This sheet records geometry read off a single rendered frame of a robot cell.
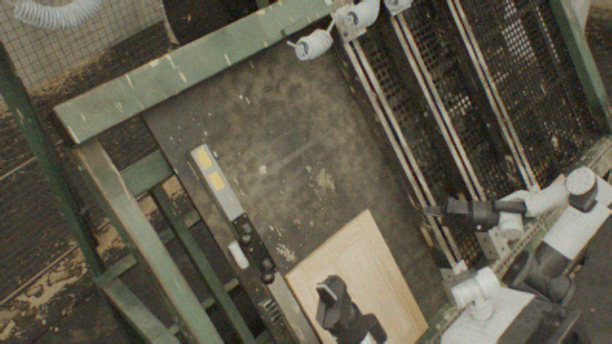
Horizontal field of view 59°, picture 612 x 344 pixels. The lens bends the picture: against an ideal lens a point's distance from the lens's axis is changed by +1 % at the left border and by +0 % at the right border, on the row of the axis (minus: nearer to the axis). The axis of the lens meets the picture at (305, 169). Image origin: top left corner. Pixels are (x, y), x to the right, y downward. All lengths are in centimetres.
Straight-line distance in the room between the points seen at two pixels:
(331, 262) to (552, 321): 65
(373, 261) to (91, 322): 216
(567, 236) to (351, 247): 63
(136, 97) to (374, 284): 96
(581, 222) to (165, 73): 114
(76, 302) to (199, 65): 251
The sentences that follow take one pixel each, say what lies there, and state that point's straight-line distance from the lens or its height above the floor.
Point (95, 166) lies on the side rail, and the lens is 140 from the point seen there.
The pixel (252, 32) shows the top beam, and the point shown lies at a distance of 156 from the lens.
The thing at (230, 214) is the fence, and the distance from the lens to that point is 151.
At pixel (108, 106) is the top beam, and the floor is 192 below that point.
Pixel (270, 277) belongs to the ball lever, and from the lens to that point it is 144.
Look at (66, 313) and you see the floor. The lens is 371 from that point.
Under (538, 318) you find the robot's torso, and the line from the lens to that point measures 145.
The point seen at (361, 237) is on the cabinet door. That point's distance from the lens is 178.
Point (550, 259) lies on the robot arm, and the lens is 159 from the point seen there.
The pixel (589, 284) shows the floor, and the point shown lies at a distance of 345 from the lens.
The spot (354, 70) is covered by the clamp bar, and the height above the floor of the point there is 169.
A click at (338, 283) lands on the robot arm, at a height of 159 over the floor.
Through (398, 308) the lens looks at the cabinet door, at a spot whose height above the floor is 101.
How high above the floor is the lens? 253
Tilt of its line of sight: 38 degrees down
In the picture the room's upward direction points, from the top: 9 degrees counter-clockwise
